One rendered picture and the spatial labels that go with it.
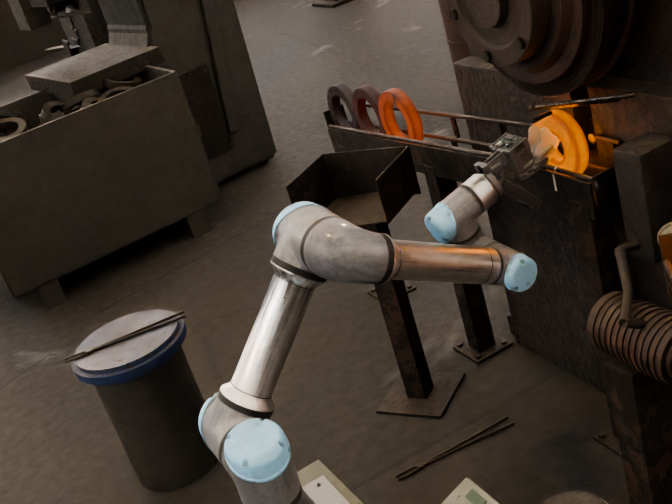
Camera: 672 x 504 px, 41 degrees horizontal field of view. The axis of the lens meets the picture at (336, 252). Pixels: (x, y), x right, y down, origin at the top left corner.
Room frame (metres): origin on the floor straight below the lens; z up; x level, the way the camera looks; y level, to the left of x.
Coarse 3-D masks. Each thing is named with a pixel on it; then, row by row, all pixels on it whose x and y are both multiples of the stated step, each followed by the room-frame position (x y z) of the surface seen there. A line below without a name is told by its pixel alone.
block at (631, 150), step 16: (624, 144) 1.61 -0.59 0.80; (640, 144) 1.58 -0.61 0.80; (656, 144) 1.56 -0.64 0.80; (624, 160) 1.57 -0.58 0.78; (640, 160) 1.54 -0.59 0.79; (656, 160) 1.55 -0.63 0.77; (624, 176) 1.58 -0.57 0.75; (640, 176) 1.54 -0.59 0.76; (656, 176) 1.55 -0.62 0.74; (624, 192) 1.59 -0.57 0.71; (640, 192) 1.55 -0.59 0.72; (656, 192) 1.54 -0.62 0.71; (624, 208) 1.59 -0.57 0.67; (640, 208) 1.55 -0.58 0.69; (656, 208) 1.54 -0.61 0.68; (624, 224) 1.61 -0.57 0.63; (640, 224) 1.56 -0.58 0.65; (656, 224) 1.54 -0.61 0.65; (640, 240) 1.57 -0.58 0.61; (656, 240) 1.54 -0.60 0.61; (640, 256) 1.57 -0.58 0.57; (656, 256) 1.54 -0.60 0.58
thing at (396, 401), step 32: (320, 160) 2.33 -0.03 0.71; (352, 160) 2.30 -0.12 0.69; (384, 160) 2.25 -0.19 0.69; (288, 192) 2.19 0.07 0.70; (320, 192) 2.30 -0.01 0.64; (352, 192) 2.32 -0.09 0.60; (384, 192) 2.06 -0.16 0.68; (416, 192) 2.21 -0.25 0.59; (384, 224) 2.17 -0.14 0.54; (384, 288) 2.16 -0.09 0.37; (416, 352) 2.15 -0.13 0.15; (416, 384) 2.15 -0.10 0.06; (448, 384) 2.17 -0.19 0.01; (416, 416) 2.08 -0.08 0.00
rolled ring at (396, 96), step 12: (384, 96) 2.50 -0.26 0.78; (396, 96) 2.44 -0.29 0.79; (408, 96) 2.43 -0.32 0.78; (384, 108) 2.52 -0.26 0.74; (408, 108) 2.40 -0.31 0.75; (384, 120) 2.53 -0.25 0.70; (408, 120) 2.40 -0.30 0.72; (420, 120) 2.40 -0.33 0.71; (396, 132) 2.52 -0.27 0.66; (408, 132) 2.41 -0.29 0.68; (420, 132) 2.40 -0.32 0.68
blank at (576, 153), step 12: (552, 120) 1.82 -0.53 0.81; (564, 120) 1.80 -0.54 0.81; (552, 132) 1.83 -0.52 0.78; (564, 132) 1.79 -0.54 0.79; (576, 132) 1.78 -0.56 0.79; (564, 144) 1.80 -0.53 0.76; (576, 144) 1.77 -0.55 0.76; (564, 156) 1.80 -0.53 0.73; (576, 156) 1.76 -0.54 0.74; (588, 156) 1.77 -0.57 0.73; (564, 168) 1.81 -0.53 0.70; (576, 168) 1.77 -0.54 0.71
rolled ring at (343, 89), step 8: (336, 88) 2.81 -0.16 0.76; (344, 88) 2.79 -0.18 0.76; (328, 96) 2.88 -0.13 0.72; (336, 96) 2.86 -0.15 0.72; (344, 96) 2.77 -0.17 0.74; (328, 104) 2.90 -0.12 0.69; (336, 104) 2.88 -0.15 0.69; (336, 112) 2.88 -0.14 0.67; (352, 112) 2.74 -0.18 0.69; (336, 120) 2.88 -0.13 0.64; (344, 120) 2.87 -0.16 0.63; (352, 120) 2.76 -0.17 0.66
